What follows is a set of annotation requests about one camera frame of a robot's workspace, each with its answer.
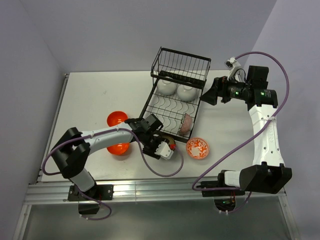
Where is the brown beige bowl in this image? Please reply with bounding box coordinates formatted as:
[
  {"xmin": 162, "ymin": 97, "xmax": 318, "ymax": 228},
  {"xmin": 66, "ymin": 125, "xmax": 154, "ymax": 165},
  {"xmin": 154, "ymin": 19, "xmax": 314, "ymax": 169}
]
[{"xmin": 162, "ymin": 134, "xmax": 176, "ymax": 150}]

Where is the black wire dish rack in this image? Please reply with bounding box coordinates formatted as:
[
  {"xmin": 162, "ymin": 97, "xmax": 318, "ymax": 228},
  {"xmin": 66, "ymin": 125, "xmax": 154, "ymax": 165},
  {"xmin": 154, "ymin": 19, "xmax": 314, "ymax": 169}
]
[{"xmin": 139, "ymin": 47, "xmax": 211, "ymax": 143}]

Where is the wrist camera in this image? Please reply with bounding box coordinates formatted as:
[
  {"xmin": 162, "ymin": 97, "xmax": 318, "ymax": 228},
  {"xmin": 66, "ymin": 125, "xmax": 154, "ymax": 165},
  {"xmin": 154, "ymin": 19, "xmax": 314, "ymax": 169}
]
[
  {"xmin": 155, "ymin": 141, "xmax": 174, "ymax": 160},
  {"xmin": 224, "ymin": 57, "xmax": 242, "ymax": 79}
]

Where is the orange white patterned bowl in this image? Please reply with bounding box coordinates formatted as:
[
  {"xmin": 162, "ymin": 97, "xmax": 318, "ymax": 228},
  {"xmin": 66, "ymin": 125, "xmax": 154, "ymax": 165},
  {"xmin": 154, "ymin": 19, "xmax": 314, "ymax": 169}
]
[{"xmin": 185, "ymin": 137, "xmax": 210, "ymax": 160}]

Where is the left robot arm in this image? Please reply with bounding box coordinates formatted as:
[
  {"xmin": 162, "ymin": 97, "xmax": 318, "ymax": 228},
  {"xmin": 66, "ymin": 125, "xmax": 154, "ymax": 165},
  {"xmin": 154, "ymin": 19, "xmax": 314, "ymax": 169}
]
[{"xmin": 51, "ymin": 114, "xmax": 172, "ymax": 200}]

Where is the far orange bowl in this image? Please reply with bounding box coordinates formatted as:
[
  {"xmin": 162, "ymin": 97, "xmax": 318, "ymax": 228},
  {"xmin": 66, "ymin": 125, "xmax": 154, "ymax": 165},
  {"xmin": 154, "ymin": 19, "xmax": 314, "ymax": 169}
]
[{"xmin": 106, "ymin": 111, "xmax": 128, "ymax": 127}]

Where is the near orange bowl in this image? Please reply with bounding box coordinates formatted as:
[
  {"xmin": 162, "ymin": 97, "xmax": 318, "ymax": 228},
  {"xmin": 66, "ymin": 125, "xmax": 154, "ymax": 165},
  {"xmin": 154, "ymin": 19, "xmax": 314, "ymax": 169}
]
[{"xmin": 106, "ymin": 143, "xmax": 130, "ymax": 156}]

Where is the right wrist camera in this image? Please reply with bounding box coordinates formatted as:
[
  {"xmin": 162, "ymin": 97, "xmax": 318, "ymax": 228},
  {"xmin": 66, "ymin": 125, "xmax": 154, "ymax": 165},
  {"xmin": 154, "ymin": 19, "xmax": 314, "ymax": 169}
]
[{"xmin": 224, "ymin": 57, "xmax": 242, "ymax": 79}]

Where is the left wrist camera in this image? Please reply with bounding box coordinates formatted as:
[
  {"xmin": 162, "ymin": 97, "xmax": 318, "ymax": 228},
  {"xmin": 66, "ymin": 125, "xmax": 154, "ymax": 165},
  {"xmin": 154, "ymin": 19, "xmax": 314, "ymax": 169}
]
[{"xmin": 155, "ymin": 141, "xmax": 174, "ymax": 160}]

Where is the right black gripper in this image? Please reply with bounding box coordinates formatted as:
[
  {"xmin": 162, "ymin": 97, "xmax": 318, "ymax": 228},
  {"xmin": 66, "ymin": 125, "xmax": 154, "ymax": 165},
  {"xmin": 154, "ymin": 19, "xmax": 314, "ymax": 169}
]
[{"xmin": 200, "ymin": 73, "xmax": 251, "ymax": 105}]

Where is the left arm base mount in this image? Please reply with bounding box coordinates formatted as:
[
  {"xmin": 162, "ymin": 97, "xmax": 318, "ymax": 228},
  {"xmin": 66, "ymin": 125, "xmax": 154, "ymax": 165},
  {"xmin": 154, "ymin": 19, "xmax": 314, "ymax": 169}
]
[{"xmin": 67, "ymin": 184, "xmax": 114, "ymax": 216}]

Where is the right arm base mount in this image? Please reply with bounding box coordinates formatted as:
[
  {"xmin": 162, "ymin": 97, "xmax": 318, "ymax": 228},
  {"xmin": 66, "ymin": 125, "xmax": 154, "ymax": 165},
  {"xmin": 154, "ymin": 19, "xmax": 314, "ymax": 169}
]
[{"xmin": 196, "ymin": 179, "xmax": 247, "ymax": 198}]

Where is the aluminium mounting rail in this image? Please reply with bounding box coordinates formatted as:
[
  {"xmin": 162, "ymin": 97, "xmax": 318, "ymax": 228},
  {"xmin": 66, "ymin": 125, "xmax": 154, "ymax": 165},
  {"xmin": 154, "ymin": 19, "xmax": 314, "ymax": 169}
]
[{"xmin": 24, "ymin": 174, "xmax": 287, "ymax": 205}]

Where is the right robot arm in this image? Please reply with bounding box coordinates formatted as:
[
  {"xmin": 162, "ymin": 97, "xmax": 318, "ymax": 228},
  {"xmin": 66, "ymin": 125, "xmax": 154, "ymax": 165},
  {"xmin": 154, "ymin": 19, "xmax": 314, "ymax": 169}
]
[{"xmin": 200, "ymin": 65, "xmax": 292, "ymax": 195}]

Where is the black white patterned bowl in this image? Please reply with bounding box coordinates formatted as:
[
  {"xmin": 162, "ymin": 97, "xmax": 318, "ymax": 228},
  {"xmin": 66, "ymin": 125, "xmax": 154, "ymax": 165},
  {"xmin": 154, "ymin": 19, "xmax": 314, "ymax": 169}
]
[{"xmin": 178, "ymin": 113, "xmax": 193, "ymax": 136}]

